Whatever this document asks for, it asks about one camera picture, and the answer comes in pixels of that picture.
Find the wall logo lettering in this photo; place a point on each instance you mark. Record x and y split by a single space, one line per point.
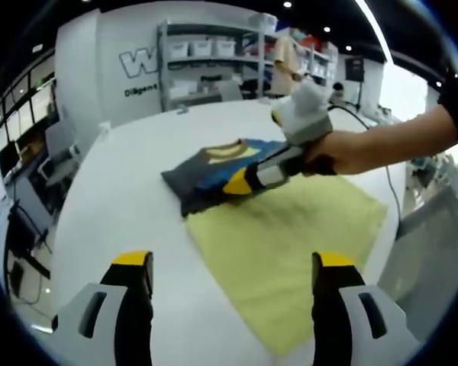
137 65

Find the grey perforated panel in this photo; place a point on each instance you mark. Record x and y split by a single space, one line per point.
427 259

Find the black display screen on stand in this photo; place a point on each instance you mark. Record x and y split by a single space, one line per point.
355 68

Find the grey metal shelving unit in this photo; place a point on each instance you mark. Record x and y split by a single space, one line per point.
162 65

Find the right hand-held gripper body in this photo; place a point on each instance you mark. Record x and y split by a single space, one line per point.
305 118

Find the small white cup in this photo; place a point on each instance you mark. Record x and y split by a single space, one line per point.
104 127

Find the blue cloth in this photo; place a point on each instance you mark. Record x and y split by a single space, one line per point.
267 146

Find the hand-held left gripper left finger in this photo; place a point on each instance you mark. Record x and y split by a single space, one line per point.
133 305

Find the yellow and dark grey garment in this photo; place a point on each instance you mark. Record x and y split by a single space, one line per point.
290 248

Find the white and grey office chair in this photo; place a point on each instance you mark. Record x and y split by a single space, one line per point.
59 152

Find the long ceiling light strip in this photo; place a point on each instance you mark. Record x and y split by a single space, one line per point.
374 30

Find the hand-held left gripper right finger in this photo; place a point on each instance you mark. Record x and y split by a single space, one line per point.
328 305

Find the white storage bin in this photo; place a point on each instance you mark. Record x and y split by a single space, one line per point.
201 48
178 49
225 47

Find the small grey table object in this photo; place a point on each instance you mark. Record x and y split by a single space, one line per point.
181 111

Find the glass office partition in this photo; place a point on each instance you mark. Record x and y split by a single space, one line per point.
23 114

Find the person's right hand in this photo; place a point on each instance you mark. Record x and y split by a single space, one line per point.
347 152

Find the translucent storage bin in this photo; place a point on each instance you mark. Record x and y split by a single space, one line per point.
264 22

